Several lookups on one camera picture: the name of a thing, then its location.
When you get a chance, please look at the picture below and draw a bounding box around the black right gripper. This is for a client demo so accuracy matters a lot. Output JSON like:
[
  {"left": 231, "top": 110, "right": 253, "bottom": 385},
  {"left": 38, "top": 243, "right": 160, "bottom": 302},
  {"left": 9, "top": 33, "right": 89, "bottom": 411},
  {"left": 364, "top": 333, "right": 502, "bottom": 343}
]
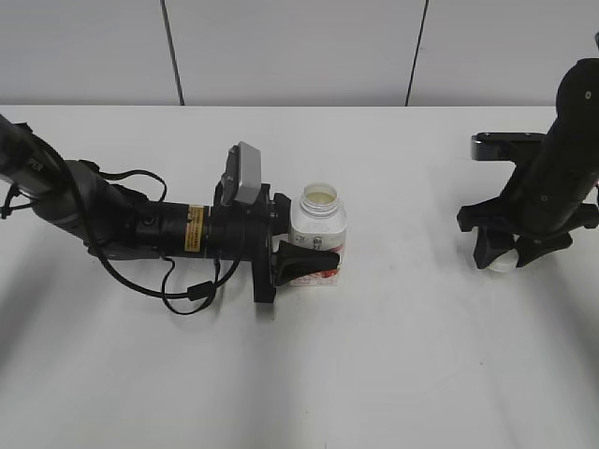
[{"left": 457, "top": 160, "right": 598, "bottom": 269}]

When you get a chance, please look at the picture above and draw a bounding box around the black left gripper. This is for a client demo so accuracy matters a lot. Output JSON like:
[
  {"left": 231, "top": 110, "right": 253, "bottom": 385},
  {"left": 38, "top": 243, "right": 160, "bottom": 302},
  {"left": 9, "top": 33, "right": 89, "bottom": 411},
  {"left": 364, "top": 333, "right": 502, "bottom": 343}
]
[{"left": 205, "top": 183, "right": 341, "bottom": 303}]

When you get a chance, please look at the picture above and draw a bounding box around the white plastic bottle cap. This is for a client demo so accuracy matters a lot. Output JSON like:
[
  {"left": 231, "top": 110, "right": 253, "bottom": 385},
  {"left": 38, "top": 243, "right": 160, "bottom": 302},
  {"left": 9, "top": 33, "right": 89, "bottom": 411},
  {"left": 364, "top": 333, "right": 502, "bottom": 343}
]
[{"left": 488, "top": 250, "right": 519, "bottom": 273}]

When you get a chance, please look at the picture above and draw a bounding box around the white yogurt drink bottle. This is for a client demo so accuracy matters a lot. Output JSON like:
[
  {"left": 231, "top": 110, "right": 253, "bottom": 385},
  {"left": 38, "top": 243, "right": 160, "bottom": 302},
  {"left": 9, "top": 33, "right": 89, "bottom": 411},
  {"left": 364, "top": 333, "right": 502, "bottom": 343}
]
[{"left": 289, "top": 182, "right": 347, "bottom": 286}]

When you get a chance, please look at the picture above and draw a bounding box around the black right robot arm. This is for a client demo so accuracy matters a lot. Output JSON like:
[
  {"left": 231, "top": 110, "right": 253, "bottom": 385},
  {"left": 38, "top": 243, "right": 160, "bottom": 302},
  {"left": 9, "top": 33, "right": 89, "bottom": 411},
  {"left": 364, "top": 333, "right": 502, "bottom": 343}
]
[{"left": 457, "top": 58, "right": 598, "bottom": 269}]

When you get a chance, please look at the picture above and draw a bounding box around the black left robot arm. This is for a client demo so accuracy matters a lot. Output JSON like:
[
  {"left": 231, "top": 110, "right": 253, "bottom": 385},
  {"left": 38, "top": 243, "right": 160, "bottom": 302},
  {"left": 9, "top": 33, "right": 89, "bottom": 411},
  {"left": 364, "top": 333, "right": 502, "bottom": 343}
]
[{"left": 1, "top": 120, "right": 341, "bottom": 303}]

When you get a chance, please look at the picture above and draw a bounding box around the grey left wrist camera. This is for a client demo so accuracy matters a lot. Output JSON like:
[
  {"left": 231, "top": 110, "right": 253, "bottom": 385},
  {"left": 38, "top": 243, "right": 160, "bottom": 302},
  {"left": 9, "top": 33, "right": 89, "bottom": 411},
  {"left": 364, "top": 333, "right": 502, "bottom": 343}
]
[{"left": 221, "top": 141, "right": 261, "bottom": 206}]

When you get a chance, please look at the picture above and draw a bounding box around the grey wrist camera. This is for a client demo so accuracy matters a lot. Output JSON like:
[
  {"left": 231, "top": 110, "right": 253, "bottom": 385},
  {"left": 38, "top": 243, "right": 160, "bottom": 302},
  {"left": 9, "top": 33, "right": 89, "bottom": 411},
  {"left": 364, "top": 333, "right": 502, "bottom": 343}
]
[
  {"left": 471, "top": 132, "right": 545, "bottom": 164},
  {"left": 221, "top": 141, "right": 261, "bottom": 206}
]

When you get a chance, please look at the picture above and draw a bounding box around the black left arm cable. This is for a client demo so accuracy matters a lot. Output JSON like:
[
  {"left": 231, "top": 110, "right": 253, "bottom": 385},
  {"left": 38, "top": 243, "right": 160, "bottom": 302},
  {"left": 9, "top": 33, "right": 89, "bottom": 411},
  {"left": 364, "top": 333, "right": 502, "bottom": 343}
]
[{"left": 0, "top": 170, "right": 240, "bottom": 316}]

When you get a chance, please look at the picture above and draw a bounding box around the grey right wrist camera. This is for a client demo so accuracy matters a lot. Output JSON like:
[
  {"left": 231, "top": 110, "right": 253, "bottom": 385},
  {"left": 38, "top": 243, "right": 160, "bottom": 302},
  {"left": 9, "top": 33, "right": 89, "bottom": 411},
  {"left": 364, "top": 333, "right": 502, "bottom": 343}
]
[{"left": 471, "top": 132, "right": 545, "bottom": 164}]

